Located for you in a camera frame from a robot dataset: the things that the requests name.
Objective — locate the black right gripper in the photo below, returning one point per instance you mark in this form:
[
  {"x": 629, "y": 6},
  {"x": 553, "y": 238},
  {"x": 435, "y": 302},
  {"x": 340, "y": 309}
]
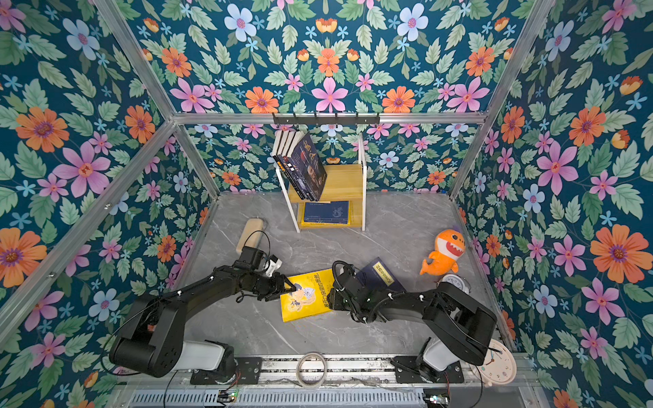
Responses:
[{"x": 334, "y": 300}]

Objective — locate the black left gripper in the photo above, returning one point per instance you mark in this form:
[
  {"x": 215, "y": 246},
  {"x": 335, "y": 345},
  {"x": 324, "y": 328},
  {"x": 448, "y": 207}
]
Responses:
[{"x": 279, "y": 287}]

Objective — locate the yellow cartoon cover book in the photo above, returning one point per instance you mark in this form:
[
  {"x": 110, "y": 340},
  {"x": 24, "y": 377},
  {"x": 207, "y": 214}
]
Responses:
[{"x": 310, "y": 297}]

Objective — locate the navy book small label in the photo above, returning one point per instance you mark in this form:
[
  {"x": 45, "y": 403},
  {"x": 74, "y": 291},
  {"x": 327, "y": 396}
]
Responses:
[{"x": 326, "y": 213}]

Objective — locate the purple old man book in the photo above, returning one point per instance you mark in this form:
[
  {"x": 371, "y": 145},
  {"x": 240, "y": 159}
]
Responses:
[
  {"x": 292, "y": 170},
  {"x": 314, "y": 172}
]

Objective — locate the black wolf cover book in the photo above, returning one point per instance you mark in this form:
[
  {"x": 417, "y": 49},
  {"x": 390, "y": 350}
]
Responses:
[{"x": 294, "y": 154}]

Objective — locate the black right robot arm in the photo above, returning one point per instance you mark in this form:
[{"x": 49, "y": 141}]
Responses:
[{"x": 463, "y": 327}]

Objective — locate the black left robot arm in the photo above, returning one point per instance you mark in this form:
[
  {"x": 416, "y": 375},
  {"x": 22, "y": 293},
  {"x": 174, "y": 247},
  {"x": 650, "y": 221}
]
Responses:
[{"x": 152, "y": 340}]

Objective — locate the yellow book in shelf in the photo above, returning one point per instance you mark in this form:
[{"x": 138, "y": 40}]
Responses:
[{"x": 315, "y": 226}]

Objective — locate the clear tape roll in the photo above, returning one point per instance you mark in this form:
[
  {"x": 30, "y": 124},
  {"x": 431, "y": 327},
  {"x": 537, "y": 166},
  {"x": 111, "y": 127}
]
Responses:
[{"x": 311, "y": 370}]

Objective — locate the white alarm clock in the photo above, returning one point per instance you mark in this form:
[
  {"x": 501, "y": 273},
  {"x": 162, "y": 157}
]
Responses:
[{"x": 457, "y": 281}]

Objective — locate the orange shark plush toy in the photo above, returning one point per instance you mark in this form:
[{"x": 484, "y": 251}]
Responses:
[{"x": 450, "y": 245}]

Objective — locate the black book on shelf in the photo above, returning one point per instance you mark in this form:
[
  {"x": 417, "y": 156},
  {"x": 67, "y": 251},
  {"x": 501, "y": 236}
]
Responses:
[{"x": 282, "y": 141}]

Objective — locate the wooden white-frame bookshelf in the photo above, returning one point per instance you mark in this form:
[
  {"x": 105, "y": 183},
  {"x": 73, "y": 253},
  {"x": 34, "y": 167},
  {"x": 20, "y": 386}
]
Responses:
[{"x": 343, "y": 183}]

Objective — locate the black hook rail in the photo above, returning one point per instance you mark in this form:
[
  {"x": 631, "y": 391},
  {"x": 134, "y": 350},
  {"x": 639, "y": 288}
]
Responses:
[{"x": 315, "y": 119}]

